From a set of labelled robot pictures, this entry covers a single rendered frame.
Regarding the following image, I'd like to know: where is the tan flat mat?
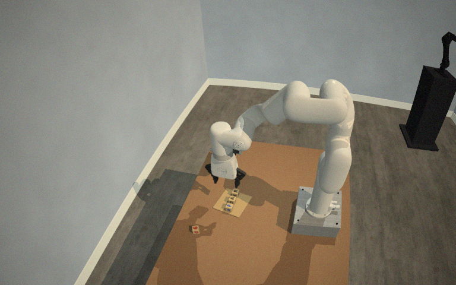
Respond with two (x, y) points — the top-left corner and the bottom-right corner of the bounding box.
(213, 188), (252, 218)

